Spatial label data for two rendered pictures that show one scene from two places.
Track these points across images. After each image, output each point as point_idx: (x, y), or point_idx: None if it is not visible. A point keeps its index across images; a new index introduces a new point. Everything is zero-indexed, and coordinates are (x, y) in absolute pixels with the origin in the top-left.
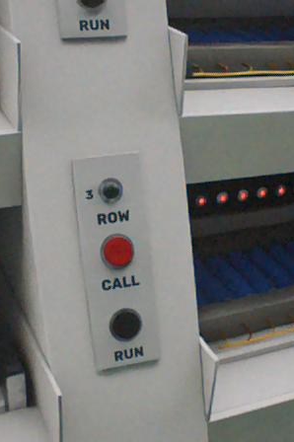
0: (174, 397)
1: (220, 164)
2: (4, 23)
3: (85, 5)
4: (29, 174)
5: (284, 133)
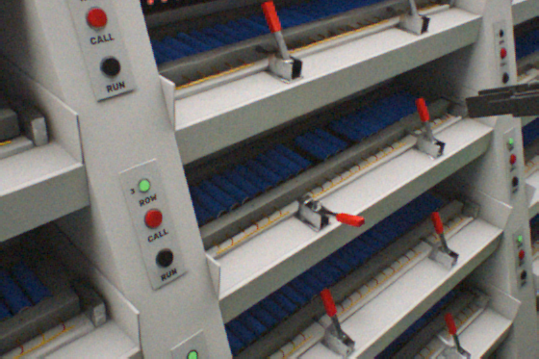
0: None
1: (513, 20)
2: None
3: None
4: (485, 30)
5: (528, 6)
